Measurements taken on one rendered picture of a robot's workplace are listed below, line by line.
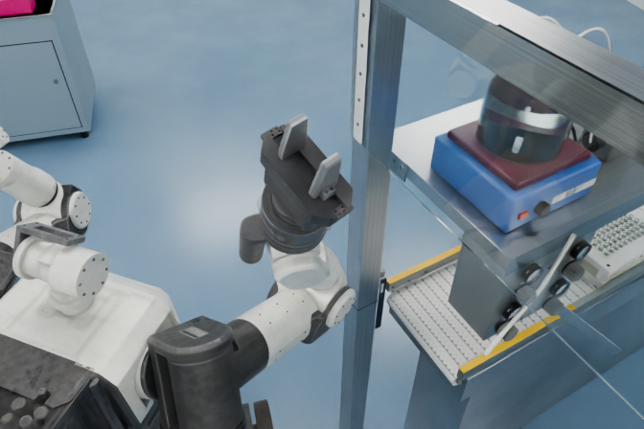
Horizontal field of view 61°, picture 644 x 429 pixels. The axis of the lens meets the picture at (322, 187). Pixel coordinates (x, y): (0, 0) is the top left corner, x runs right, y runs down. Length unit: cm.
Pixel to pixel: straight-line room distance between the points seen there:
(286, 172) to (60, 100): 279
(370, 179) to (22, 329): 64
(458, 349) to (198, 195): 186
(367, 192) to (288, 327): 34
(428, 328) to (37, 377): 84
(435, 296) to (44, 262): 91
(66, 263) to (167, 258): 182
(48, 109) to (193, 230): 113
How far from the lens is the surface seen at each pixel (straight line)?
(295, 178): 57
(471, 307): 106
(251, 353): 83
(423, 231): 267
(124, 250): 270
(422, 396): 182
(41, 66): 322
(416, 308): 136
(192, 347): 77
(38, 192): 118
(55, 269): 81
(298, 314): 92
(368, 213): 114
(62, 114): 336
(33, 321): 91
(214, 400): 80
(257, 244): 71
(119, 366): 83
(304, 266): 72
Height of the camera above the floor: 188
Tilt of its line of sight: 41 degrees down
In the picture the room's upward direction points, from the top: straight up
